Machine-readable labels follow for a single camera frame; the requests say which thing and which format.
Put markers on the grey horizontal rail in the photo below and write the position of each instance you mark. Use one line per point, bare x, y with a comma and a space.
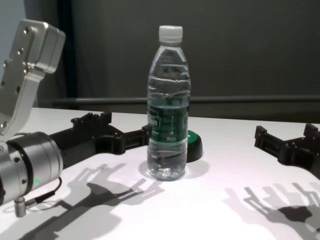
237, 100

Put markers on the clear water bottle green label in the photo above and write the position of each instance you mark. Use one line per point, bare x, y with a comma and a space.
168, 87

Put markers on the dark vertical post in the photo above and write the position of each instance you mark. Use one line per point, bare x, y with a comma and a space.
70, 75

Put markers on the green buzzer button black base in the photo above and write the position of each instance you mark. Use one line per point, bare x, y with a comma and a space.
196, 147

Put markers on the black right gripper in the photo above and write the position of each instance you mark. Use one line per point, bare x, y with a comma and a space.
305, 155

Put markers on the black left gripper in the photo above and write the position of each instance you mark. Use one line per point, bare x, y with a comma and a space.
80, 142

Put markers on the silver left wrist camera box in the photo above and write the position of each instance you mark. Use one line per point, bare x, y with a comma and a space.
37, 50

